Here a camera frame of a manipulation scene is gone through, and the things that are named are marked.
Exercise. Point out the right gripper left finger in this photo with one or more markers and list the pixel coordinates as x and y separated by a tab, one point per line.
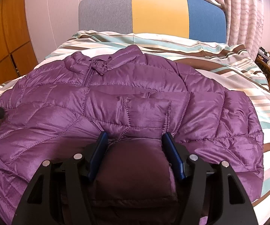
94	154

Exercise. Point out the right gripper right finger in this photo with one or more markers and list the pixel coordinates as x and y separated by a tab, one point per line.
176	155

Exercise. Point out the purple quilted puffer jacket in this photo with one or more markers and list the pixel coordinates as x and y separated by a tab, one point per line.
57	109

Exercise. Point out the orange wooden wardrobe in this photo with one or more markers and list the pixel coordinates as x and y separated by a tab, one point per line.
17	57

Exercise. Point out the striped duvet on bed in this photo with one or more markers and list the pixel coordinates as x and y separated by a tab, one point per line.
230	66

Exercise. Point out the grey yellow blue headboard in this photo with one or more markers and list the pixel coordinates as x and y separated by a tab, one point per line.
193	19

